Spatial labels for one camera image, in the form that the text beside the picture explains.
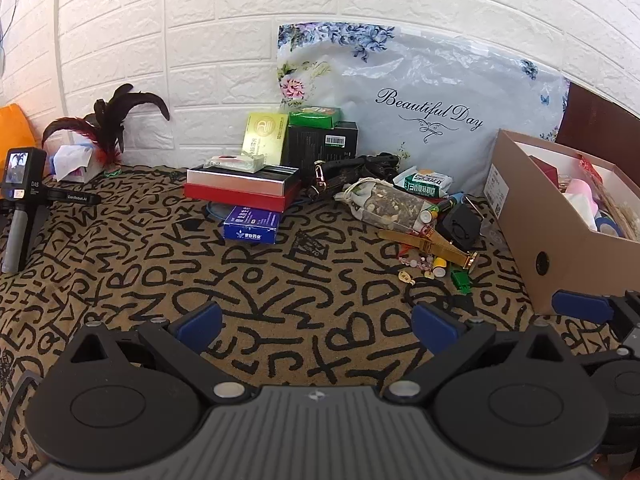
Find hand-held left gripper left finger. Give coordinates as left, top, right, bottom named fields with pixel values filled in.
left=70, top=302, right=253, bottom=406

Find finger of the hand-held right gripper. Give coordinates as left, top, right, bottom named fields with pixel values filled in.
left=551, top=287, right=640, bottom=361

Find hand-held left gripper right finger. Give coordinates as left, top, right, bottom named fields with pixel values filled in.
left=382, top=302, right=566, bottom=406

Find cardboard box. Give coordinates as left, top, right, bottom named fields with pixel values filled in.
left=482, top=129, right=640, bottom=316

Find letter-patterned brown desktop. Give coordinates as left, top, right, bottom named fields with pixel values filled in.
left=0, top=162, right=640, bottom=480

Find gold watch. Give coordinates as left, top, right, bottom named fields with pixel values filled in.
left=377, top=227, right=480, bottom=271

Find small black cube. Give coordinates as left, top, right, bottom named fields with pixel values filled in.
left=436, top=205, right=482, bottom=251

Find dried straw bundle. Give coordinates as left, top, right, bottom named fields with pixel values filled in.
left=600, top=180, right=640, bottom=241

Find blue medicine box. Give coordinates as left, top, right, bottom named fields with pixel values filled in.
left=222, top=205, right=283, bottom=245

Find pink roll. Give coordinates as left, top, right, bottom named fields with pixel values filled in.
left=565, top=178, right=601, bottom=213

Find red and silver gift box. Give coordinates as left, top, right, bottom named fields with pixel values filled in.
left=183, top=164, right=303, bottom=213

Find red knot ornament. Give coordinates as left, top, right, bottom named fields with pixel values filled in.
left=577, top=156, right=603, bottom=183

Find small red box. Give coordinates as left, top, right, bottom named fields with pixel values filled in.
left=527, top=155, right=558, bottom=188

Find green and white gum pack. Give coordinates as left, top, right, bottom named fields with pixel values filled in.
left=392, top=166, right=453, bottom=198

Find small white box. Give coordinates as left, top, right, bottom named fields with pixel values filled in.
left=203, top=155, right=265, bottom=175

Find dark brown wooden board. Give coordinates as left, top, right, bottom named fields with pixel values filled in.
left=556, top=81, right=640, bottom=148

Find yellow box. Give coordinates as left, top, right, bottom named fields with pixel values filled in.
left=241, top=112, right=291, bottom=166

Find black box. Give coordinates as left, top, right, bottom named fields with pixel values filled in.
left=281, top=121, right=360, bottom=171

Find tissue pack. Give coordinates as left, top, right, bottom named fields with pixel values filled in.
left=50, top=144, right=103, bottom=183

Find black and red feathers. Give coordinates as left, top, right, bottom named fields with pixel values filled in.
left=42, top=83, right=171, bottom=173

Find green box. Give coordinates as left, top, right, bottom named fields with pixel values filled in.
left=289, top=106, right=343, bottom=130

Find white floral plastic bag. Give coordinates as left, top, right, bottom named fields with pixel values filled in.
left=276, top=22, right=571, bottom=198

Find orange bag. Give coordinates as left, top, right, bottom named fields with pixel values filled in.
left=0, top=103, right=41, bottom=181

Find pink bead string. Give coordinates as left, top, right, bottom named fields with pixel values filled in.
left=397, top=255, right=433, bottom=273

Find blue cable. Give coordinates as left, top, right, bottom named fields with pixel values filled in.
left=204, top=197, right=236, bottom=221

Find black strap with gold buckles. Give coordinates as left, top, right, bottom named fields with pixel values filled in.
left=306, top=152, right=401, bottom=198

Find black action camera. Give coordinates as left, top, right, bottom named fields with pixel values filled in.
left=1, top=147, right=48, bottom=202

